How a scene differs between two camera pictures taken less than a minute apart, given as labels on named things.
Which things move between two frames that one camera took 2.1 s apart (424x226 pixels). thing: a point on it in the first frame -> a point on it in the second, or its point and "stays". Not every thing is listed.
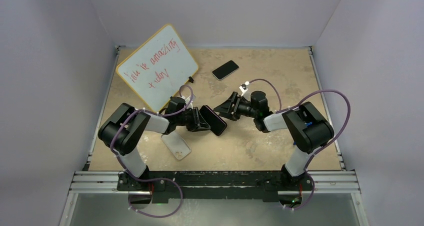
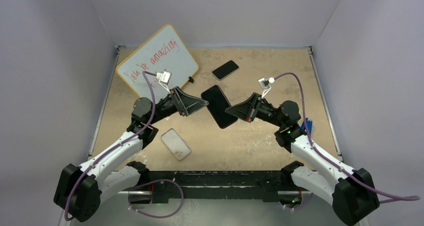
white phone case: [178, 147] stays
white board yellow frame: [159, 68] stays
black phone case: [217, 125] -> [218, 103]
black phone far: [225, 69] stays
